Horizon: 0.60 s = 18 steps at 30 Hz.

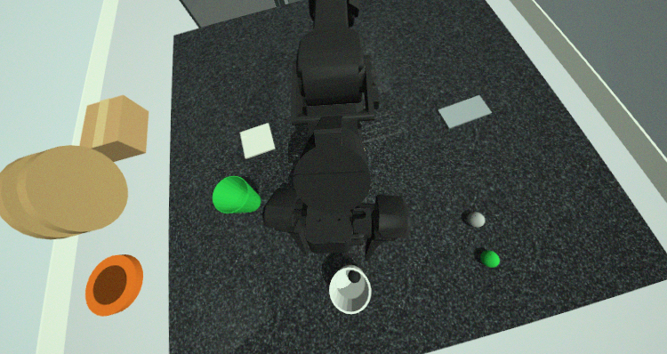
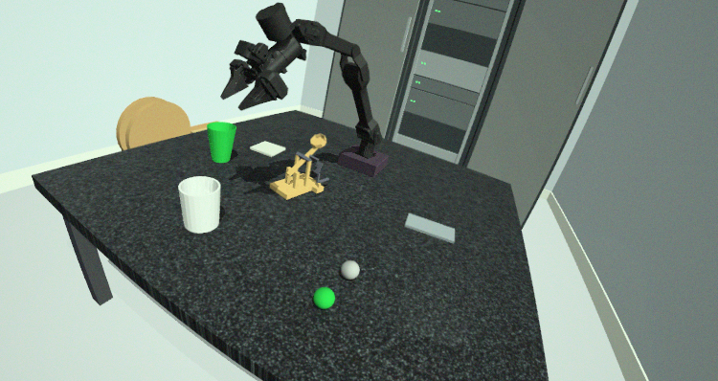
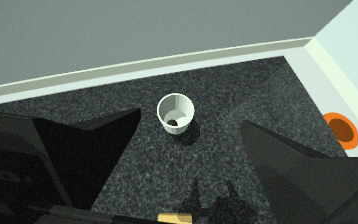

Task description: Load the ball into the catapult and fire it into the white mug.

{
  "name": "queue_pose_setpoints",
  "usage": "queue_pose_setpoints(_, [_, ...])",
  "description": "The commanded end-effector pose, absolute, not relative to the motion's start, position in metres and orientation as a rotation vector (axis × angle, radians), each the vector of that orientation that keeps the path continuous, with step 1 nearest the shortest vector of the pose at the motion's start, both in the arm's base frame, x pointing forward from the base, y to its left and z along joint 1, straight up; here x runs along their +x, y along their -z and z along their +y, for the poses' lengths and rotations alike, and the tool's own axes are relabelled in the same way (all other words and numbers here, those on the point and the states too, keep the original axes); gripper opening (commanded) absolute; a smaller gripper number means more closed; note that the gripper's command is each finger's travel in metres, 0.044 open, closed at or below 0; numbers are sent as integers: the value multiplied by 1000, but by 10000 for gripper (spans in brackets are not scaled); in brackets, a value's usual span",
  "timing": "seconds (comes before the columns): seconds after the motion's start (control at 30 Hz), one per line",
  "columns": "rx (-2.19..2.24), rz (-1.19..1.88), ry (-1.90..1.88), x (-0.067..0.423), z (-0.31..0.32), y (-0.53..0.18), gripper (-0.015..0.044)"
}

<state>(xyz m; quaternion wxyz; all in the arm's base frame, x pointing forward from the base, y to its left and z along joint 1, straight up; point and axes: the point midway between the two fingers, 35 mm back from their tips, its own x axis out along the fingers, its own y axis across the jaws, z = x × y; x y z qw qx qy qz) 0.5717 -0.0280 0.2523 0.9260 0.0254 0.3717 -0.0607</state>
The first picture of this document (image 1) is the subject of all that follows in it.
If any white ball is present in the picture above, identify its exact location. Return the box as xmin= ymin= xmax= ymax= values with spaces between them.
xmin=467 ymin=212 xmax=485 ymax=228

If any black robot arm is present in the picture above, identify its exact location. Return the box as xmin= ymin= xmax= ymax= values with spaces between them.
xmin=291 ymin=0 xmax=380 ymax=254

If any white cup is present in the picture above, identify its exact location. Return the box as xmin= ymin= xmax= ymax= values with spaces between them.
xmin=329 ymin=265 xmax=372 ymax=314

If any white square block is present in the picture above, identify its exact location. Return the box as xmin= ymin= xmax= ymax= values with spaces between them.
xmin=241 ymin=123 xmax=275 ymax=159

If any green cup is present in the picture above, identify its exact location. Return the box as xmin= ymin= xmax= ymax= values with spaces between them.
xmin=213 ymin=176 xmax=261 ymax=213

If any green ball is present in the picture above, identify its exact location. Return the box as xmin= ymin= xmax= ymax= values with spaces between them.
xmin=480 ymin=250 xmax=500 ymax=268

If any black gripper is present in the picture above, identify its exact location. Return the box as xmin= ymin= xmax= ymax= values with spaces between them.
xmin=262 ymin=189 xmax=412 ymax=261

